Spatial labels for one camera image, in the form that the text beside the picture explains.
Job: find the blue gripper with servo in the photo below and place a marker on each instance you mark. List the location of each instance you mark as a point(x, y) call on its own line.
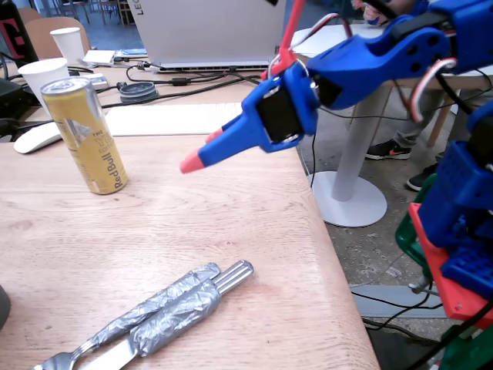
point(252, 129)

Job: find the yellow Red Bull can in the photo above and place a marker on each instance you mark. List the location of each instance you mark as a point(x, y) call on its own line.
point(82, 131)

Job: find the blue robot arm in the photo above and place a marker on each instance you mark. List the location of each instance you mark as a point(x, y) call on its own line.
point(366, 65)

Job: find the white keyboard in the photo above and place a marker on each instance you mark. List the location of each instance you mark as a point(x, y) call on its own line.
point(173, 119)

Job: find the black round lid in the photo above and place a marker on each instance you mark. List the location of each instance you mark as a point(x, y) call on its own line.
point(138, 92)

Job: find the silver laptop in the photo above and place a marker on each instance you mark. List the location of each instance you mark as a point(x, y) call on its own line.
point(208, 31)

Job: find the small white box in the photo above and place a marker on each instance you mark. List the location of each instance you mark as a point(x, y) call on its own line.
point(99, 80)

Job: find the white flat packet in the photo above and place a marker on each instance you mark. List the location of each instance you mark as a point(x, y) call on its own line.
point(98, 57)

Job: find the black sneaker orange logo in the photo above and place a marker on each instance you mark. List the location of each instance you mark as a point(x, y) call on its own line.
point(389, 150)

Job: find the white paper cup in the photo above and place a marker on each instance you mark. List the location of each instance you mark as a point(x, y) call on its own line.
point(69, 42)

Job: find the white computer mouse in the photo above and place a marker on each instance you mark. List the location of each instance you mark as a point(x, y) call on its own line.
point(36, 138)

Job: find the translucent white cup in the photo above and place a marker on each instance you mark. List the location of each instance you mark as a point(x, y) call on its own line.
point(36, 77)

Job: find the grey trouser leg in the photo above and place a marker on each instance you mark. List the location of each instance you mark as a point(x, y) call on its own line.
point(420, 127)

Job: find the black shoe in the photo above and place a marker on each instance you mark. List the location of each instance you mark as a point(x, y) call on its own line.
point(421, 179)

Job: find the brown wooden chair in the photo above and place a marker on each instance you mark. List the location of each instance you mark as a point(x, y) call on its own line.
point(40, 36)

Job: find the green clamp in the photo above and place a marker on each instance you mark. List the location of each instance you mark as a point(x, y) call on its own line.
point(462, 350)
point(408, 239)

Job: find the black bottle magenta logo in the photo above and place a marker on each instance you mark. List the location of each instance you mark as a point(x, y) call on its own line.
point(13, 34)

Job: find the dark grey tumbler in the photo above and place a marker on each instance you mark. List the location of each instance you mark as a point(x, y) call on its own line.
point(4, 308)

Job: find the white table pedestal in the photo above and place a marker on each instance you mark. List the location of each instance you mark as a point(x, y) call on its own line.
point(352, 185)

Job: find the red robot base plate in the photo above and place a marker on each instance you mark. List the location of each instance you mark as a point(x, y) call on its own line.
point(435, 270)

